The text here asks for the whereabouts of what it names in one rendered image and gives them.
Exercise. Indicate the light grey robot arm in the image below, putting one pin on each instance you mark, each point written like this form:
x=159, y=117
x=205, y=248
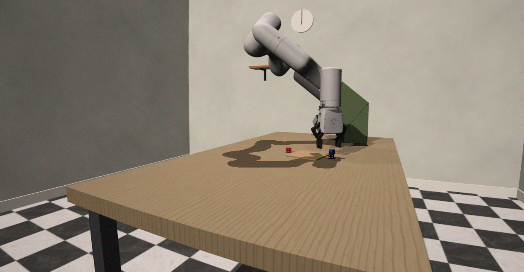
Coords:
x=265, y=39

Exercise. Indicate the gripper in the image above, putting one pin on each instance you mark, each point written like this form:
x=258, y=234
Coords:
x=330, y=121

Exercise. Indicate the tan flat mat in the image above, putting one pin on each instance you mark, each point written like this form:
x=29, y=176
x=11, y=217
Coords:
x=308, y=155

